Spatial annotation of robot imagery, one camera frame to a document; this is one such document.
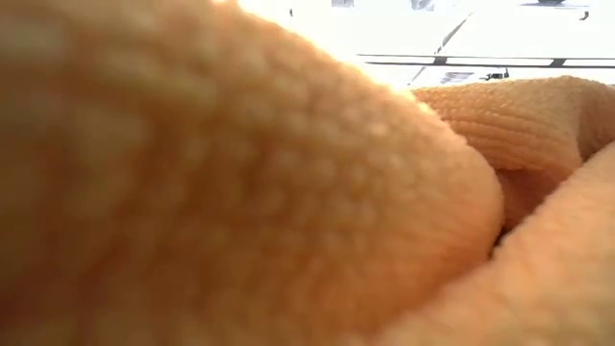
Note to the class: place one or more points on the orange microfiber towel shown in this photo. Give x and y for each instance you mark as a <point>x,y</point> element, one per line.
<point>240,192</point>

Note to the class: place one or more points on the long black ceiling light bar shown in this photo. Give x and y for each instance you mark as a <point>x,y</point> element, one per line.
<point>439,60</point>

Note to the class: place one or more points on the small black ceiling fixture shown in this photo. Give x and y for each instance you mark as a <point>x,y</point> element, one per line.
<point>495,76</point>

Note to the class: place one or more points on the small black ceiling hook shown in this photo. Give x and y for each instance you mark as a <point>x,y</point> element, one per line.
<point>583,15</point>

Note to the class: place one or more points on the black ceiling rail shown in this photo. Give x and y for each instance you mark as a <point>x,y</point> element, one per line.
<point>550,2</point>

